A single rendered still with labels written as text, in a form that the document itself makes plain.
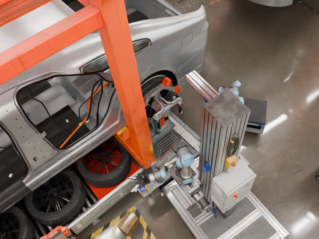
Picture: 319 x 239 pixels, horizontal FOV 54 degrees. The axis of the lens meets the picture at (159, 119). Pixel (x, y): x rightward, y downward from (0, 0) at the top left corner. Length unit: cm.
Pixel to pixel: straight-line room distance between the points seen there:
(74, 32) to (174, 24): 168
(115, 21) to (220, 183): 166
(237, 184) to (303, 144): 202
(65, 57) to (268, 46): 383
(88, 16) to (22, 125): 139
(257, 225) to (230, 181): 110
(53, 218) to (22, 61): 227
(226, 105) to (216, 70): 303
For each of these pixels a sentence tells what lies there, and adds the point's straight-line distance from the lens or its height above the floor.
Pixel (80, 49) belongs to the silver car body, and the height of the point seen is 193.
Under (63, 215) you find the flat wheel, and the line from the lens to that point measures 382.
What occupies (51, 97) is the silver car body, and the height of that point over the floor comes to 95.
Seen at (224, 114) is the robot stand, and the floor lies 203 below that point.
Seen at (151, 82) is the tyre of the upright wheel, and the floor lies 118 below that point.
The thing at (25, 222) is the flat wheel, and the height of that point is 50.
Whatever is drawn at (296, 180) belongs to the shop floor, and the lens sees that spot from 448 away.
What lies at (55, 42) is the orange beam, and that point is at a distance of 200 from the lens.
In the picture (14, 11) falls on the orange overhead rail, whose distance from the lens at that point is 177.
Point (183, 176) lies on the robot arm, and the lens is 311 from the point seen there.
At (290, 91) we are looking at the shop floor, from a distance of 528.
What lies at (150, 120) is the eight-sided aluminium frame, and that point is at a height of 68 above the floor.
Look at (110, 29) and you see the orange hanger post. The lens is 213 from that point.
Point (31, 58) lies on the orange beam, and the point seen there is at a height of 267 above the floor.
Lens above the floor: 390
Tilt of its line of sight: 55 degrees down
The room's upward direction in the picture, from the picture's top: 8 degrees counter-clockwise
